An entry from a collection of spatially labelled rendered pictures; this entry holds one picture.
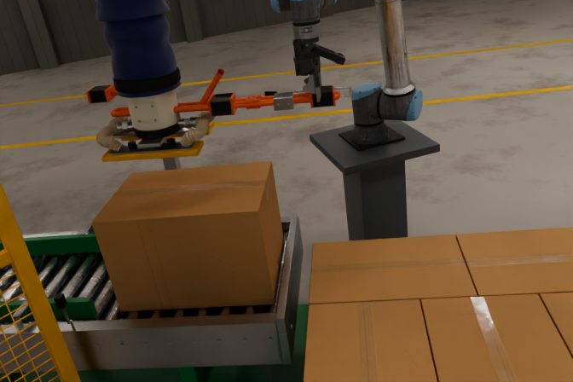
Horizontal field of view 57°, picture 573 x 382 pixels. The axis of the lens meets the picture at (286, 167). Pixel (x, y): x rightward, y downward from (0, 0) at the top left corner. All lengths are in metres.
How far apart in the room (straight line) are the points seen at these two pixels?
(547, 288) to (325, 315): 0.78
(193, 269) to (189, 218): 0.21
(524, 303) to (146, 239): 1.32
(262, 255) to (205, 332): 0.33
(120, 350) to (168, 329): 0.22
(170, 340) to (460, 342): 0.98
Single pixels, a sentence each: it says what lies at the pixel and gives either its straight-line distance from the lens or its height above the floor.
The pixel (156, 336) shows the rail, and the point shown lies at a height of 0.56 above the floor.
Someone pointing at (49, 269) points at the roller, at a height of 0.54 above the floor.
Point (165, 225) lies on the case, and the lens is 1.87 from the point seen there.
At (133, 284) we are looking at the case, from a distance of 2.06.
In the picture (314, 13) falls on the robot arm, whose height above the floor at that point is 1.54.
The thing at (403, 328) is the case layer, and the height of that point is 0.54.
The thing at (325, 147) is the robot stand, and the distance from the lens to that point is 2.68.
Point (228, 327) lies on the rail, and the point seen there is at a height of 0.58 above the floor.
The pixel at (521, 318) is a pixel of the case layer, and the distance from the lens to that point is 1.94.
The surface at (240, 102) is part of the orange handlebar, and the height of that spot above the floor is 1.27.
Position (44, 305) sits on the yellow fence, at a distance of 1.94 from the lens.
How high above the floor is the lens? 1.80
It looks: 25 degrees down
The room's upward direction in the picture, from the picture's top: 8 degrees counter-clockwise
